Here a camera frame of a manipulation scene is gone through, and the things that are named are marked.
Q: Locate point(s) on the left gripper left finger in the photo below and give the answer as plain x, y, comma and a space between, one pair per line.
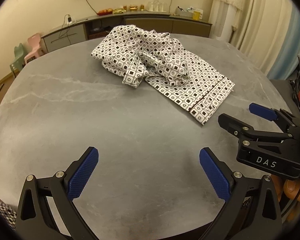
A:
34, 217

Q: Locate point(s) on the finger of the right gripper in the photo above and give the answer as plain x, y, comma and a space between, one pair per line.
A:
285, 120
238, 128

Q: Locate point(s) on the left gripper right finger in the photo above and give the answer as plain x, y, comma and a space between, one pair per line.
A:
251, 208

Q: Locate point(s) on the white patterned pajama garment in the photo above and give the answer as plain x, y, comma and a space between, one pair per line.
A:
139, 55

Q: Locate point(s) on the patterned left sleeve forearm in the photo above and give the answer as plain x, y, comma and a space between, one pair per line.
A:
8, 214

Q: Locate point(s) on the cream window curtain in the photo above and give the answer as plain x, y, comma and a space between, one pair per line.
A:
257, 28

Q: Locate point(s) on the yellow box on cabinet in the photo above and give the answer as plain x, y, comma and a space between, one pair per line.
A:
197, 14

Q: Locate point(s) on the clear glass cups group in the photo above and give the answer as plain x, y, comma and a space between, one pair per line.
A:
156, 6

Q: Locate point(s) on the green plastic child chair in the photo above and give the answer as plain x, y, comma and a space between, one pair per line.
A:
18, 62

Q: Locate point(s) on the red fruit plate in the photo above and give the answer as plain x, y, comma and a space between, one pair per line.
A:
105, 12

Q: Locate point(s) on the pink plastic child chair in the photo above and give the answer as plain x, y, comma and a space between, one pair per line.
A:
36, 49

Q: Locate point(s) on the white charger with cable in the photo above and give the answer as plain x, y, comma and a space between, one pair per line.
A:
64, 32

